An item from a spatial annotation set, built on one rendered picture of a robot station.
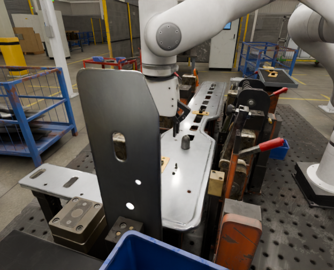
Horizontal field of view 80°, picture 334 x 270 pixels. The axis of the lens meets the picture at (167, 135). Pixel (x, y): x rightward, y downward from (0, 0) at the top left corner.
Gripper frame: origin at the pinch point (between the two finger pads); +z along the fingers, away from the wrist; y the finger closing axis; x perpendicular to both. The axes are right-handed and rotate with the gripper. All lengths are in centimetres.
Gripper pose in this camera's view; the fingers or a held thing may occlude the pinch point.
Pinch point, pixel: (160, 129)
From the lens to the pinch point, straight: 57.5
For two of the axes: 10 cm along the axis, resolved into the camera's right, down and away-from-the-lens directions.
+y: -9.5, -1.5, 2.7
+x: -3.0, 4.5, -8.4
